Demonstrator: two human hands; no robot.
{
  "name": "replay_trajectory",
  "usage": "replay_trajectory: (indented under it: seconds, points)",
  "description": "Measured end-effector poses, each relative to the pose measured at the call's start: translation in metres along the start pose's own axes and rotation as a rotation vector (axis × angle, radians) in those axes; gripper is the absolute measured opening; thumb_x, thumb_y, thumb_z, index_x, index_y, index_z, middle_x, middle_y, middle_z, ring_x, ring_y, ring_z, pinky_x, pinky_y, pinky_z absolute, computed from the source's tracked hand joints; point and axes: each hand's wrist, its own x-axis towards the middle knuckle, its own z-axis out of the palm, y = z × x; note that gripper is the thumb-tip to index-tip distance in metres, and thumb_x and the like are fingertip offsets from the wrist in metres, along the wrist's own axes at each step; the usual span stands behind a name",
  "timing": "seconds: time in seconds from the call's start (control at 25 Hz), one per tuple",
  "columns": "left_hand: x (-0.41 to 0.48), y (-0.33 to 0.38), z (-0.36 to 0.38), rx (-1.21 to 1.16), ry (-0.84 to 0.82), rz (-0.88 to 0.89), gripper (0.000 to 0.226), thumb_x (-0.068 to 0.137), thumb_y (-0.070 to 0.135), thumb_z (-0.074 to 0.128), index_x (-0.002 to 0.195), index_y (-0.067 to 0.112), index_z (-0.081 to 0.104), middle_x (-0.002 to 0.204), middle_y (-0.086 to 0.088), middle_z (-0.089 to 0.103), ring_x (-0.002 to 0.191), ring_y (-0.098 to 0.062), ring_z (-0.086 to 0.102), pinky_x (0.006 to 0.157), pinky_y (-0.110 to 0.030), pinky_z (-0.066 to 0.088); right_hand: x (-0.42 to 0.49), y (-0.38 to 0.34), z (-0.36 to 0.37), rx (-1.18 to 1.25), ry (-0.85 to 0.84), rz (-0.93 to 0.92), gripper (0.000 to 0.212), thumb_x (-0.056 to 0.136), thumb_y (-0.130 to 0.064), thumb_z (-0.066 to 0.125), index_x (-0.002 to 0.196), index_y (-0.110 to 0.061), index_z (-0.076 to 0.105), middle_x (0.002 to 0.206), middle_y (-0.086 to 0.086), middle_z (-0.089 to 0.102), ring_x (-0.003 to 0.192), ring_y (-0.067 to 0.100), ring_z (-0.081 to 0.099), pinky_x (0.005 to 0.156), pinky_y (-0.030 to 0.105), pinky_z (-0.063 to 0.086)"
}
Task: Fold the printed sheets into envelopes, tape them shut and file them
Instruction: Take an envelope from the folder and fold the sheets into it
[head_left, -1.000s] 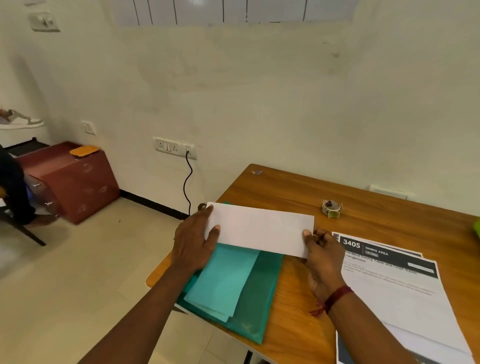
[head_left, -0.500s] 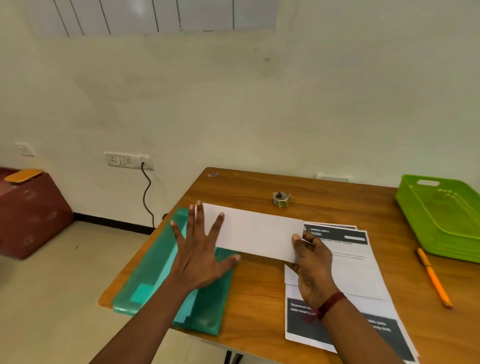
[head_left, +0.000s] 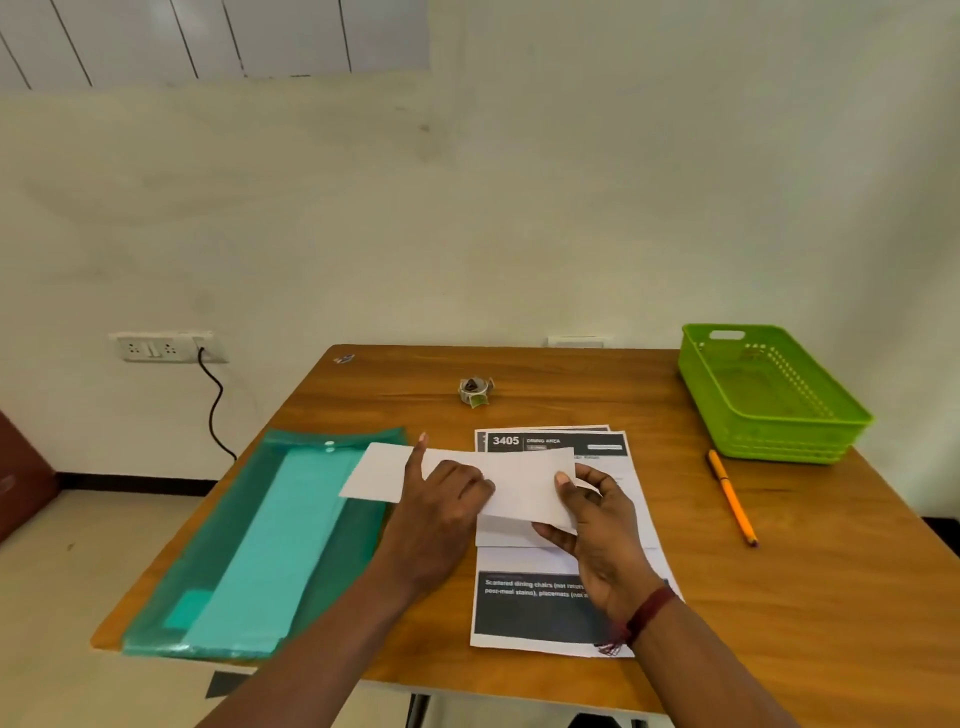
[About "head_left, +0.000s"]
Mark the person's left hand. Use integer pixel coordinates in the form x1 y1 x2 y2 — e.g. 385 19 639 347
371 432 498 601

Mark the person's right hand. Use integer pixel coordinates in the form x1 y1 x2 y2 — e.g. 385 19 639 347
532 462 669 625

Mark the white envelope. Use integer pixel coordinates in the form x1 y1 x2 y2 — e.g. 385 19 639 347
338 441 580 536

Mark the green translucent plastic folder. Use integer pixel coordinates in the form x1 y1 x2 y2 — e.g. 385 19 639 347
121 427 409 661

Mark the green plastic basket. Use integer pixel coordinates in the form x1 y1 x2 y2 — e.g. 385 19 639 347
677 323 875 466

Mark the person's left forearm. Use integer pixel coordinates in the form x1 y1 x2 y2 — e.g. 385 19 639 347
196 569 421 728

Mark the dark red wrist band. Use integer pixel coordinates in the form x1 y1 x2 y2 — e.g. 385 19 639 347
596 583 680 658

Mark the orange pen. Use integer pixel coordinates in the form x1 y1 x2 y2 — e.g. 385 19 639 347
706 448 760 549

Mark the black skirting board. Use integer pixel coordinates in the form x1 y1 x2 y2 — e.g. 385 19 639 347
56 470 960 558

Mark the black power cable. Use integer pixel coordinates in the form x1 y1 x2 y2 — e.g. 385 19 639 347
196 346 239 462

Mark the white wall socket panel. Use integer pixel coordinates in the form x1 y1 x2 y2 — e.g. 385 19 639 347
108 331 230 366

